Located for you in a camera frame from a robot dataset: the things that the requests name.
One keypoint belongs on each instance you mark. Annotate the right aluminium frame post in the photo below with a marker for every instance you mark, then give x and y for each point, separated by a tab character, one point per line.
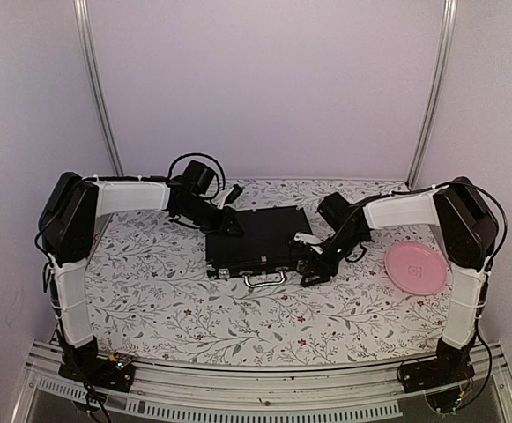
441	62

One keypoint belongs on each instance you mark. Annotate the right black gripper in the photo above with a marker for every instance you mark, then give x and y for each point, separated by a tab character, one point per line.
321	266

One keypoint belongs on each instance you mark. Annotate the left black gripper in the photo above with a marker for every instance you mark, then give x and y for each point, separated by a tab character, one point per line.
223	226

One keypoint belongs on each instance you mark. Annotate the left aluminium frame post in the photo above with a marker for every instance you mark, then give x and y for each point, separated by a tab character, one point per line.
85	35

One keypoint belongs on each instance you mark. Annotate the aluminium frame post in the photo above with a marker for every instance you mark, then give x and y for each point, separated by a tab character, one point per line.
85	35
441	62

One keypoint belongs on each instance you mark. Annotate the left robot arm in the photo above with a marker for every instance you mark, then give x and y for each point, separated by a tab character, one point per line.
66	228

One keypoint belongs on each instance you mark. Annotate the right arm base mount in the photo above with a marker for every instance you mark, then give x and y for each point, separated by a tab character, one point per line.
450	366

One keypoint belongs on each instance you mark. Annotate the pink plate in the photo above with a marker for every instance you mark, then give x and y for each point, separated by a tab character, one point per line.
415	268

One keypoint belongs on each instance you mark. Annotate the floral tablecloth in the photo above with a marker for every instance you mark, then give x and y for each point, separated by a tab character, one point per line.
148	294

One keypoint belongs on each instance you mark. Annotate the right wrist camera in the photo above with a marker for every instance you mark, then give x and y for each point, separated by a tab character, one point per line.
304	244

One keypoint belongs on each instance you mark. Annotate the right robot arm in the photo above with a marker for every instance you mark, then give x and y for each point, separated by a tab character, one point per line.
472	237

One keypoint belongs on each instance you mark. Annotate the front aluminium rail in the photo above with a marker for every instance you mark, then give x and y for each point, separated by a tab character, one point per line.
171	391

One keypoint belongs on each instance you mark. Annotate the black poker case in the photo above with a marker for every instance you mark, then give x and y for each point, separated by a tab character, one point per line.
265	253

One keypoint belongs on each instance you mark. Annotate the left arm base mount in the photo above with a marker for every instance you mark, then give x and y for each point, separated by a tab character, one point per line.
93	371

